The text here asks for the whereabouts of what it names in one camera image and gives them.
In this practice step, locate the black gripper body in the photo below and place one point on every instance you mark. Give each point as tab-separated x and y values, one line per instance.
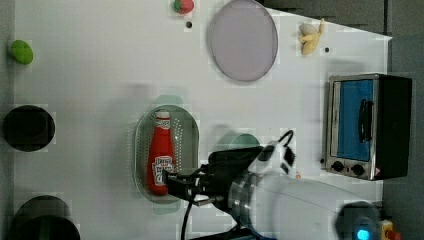
213	179

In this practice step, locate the red ketchup bottle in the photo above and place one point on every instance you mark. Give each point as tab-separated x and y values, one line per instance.
161	154

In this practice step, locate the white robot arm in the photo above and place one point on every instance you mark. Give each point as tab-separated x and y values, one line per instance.
268	202

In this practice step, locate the green oval strainer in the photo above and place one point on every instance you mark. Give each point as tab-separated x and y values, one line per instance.
185	137

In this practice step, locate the green mug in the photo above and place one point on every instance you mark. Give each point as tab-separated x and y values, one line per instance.
237	141

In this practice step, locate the toaster oven with blue door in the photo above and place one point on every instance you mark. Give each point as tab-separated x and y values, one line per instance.
368	126

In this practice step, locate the peeled banana toy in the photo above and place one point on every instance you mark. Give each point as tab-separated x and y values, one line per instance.
310	36

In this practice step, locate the red toy strawberry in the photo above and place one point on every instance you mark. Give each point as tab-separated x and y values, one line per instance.
183	6

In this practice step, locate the emergency stop button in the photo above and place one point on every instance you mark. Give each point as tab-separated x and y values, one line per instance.
388	232

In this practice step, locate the green toy fruit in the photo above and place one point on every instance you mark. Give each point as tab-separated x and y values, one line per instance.
21	52

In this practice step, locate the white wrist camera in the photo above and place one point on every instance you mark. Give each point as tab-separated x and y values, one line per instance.
275	158

